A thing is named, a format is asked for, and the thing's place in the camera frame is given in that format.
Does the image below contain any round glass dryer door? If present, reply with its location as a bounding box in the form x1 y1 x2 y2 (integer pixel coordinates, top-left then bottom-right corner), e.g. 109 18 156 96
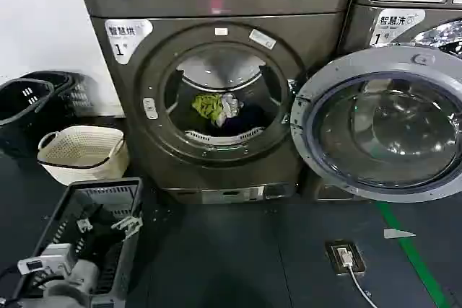
289 47 462 203

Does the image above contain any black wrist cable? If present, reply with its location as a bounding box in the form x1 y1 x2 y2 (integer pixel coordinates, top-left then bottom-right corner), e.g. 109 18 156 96
0 265 66 305

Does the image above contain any green floor tape line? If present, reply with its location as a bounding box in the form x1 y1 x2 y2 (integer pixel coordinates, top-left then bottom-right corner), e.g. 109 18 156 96
374 201 453 308

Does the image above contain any black floor socket box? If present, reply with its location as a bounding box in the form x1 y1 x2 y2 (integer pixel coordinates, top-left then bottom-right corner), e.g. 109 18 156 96
324 239 367 275

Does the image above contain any white plug with cable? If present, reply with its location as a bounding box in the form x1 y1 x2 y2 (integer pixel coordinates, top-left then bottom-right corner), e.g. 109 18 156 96
336 246 373 308

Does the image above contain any yellow-green patterned garment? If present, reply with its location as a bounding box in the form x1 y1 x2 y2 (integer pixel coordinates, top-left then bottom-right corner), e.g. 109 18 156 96
191 92 228 128

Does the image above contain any grey slotted plastic crate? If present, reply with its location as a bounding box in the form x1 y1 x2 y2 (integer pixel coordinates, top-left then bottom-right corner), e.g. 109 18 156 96
10 177 145 308

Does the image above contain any cream perforated laundry basket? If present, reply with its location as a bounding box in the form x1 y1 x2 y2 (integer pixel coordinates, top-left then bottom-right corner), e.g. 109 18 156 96
37 125 130 187

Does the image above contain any white grey garment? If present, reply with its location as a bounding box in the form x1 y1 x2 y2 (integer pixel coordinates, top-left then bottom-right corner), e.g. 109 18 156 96
220 93 240 119

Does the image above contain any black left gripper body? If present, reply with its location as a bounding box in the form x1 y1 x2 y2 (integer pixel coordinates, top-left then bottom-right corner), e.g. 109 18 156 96
71 227 124 263

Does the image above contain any grey dryer with round opening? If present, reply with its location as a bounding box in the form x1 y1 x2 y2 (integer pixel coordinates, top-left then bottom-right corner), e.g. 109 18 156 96
88 12 344 206

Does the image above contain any white arrow floor sticker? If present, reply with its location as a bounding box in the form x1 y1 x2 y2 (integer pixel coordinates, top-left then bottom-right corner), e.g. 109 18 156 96
383 228 417 240

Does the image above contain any black plastic laundry basket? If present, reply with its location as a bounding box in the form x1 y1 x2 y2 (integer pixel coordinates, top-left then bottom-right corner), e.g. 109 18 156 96
0 77 56 159
19 70 99 118

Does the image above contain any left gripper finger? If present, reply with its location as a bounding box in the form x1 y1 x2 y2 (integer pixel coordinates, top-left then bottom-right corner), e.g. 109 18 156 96
74 214 95 233
110 214 144 240

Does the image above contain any dark navy garment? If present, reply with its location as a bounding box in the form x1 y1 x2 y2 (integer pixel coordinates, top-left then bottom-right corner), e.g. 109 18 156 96
215 104 271 138

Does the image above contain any white drum lint filter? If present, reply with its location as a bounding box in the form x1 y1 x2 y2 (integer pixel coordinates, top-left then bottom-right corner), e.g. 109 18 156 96
184 127 266 147

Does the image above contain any grey washer with patterned drum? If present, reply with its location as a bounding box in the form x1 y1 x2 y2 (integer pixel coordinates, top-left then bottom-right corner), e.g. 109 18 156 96
337 4 462 201

